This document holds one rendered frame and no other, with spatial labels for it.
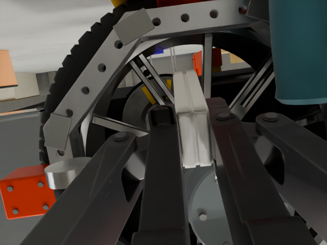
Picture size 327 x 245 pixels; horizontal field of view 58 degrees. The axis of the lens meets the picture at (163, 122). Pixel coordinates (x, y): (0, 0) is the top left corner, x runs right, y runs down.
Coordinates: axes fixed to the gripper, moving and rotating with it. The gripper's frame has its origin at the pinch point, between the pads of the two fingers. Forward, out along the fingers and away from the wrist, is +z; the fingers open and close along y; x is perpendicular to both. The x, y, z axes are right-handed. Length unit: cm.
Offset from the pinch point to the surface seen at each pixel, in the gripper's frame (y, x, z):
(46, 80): -534, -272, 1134
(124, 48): -8.1, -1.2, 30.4
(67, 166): -11.3, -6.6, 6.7
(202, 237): 0.0, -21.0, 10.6
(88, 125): -18.4, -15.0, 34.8
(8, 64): -259, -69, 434
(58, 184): -11.7, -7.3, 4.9
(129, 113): -19, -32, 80
